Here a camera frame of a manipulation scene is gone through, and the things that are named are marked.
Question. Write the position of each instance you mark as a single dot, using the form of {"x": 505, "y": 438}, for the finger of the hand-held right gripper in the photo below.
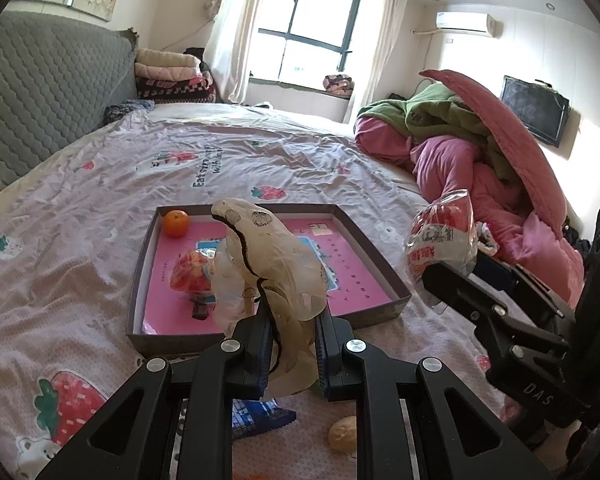
{"x": 460, "y": 285}
{"x": 500, "y": 272}

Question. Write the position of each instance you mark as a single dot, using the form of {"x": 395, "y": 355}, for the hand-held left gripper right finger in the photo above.
{"x": 330, "y": 360}

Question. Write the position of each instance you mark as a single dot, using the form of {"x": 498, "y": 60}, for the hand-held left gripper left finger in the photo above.
{"x": 250, "y": 360}

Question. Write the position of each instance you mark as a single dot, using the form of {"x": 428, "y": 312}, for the red snack bag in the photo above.
{"x": 440, "y": 240}
{"x": 187, "y": 272}

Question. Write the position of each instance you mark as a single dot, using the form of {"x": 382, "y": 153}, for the blue snack packet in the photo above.
{"x": 260, "y": 417}

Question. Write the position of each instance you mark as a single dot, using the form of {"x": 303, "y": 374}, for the beige ball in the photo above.
{"x": 342, "y": 435}

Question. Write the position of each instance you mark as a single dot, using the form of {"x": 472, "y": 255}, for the grey cardboard box tray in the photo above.
{"x": 170, "y": 344}

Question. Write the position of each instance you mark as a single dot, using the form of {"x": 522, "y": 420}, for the cream plastic bag black trim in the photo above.
{"x": 275, "y": 260}

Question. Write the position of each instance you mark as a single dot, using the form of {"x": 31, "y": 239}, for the person's right hand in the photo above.
{"x": 577, "y": 440}

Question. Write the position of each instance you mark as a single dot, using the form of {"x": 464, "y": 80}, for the floral scrunchie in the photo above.
{"x": 487, "y": 240}

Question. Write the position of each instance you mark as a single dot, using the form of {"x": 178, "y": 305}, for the pink pillow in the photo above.
{"x": 545, "y": 260}

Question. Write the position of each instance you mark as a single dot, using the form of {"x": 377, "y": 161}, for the magenta quilt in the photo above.
{"x": 445, "y": 165}

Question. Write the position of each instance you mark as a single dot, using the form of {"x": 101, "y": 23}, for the black television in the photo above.
{"x": 535, "y": 110}

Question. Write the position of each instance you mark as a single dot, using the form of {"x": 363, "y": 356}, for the green blanket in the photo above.
{"x": 440, "y": 110}

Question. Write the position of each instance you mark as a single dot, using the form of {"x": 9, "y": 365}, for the floral folded cloth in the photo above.
{"x": 338, "y": 85}

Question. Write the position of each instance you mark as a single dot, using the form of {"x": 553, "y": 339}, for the white window ledge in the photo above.
{"x": 300, "y": 97}

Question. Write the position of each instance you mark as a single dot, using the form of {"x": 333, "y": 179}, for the white curtain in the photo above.
{"x": 235, "y": 35}
{"x": 380, "y": 50}

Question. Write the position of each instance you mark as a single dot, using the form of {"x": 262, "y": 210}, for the white air conditioner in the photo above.
{"x": 465, "y": 22}

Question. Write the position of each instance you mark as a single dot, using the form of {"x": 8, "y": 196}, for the dark patterned folded blanket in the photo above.
{"x": 180, "y": 92}

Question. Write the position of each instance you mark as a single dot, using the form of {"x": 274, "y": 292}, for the blue patterned cloth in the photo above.
{"x": 127, "y": 110}

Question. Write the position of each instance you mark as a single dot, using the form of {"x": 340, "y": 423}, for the black framed window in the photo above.
{"x": 310, "y": 45}

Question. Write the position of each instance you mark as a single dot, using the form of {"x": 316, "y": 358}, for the pink folded blanket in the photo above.
{"x": 165, "y": 74}

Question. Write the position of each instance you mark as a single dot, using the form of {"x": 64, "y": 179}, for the cream folded blanket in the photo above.
{"x": 165, "y": 57}

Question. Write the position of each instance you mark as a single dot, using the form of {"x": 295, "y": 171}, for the grey quilted headboard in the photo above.
{"x": 45, "y": 85}

